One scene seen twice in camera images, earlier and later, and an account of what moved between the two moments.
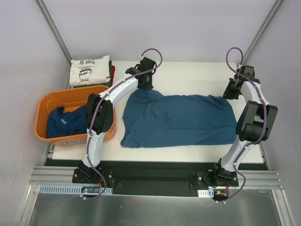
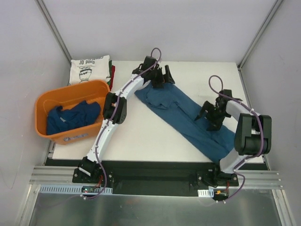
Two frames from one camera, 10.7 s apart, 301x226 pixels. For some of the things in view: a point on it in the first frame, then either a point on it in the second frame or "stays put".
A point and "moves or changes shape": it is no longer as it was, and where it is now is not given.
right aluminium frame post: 276,5 stays put
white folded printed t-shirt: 90,71 stays put
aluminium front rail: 42,175 stays put
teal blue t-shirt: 153,118 moves or changes shape
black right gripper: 229,91 -> 210,115
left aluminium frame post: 45,14 stays put
